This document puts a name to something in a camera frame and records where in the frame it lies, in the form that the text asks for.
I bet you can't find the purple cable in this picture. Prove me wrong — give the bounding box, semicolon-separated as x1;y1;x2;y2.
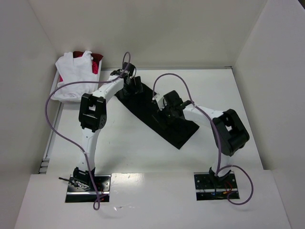
44;52;132;210
152;73;254;205

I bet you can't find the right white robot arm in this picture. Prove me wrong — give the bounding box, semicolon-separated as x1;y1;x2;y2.
152;91;250;181

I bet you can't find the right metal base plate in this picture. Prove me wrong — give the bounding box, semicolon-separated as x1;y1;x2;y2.
193;172;240;201

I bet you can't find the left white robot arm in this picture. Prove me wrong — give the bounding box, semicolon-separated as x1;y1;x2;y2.
72;62;142;190

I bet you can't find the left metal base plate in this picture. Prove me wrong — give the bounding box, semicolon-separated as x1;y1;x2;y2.
65;175;111;203

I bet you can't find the white plastic laundry basket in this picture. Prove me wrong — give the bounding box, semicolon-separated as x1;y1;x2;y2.
51;67;101;103

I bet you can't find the grey slotted rail bracket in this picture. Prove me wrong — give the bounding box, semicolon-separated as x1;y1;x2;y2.
38;158;50;174

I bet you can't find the red t shirt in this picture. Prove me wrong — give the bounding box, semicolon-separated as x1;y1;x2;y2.
55;51;103;83

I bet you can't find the aluminium table edge rail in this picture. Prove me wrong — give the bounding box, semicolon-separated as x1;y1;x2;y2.
102;66;233;71

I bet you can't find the white t shirt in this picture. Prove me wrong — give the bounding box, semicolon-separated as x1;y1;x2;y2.
51;51;103;102

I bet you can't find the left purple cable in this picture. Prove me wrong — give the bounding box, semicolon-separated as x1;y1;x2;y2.
44;52;132;210

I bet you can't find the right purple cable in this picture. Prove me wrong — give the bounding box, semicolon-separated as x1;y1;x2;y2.
152;73;254;205

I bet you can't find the black t shirt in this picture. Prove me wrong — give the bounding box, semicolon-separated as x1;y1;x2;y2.
115;84;199;149

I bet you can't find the metal base plate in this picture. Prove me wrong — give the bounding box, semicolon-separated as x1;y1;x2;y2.
193;172;240;201
65;175;111;203

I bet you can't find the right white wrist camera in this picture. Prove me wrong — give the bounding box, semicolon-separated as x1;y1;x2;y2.
152;93;162;104

